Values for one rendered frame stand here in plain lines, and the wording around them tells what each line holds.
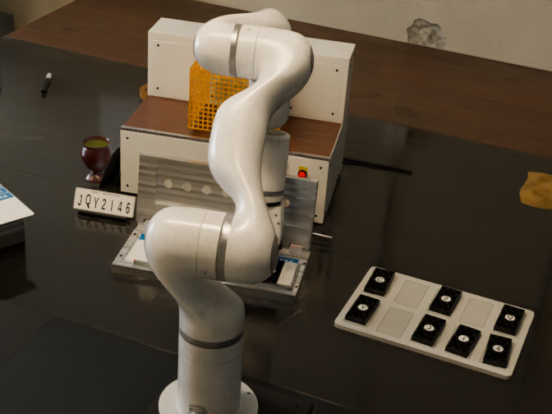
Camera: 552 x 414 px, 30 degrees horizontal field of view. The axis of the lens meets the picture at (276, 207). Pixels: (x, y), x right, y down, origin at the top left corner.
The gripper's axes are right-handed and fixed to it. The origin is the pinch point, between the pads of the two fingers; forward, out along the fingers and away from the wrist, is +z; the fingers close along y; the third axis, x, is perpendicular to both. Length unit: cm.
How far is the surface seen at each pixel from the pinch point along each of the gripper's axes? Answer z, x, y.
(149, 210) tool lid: -4.8, 10.0, -30.1
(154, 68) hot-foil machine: -33, 46, -42
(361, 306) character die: 4.0, -6.7, 25.7
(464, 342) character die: 5, -13, 49
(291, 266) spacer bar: 1.0, 3.2, 7.5
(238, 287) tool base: 4.4, -6.9, -2.7
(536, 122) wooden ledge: -20, 116, 68
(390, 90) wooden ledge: -22, 126, 19
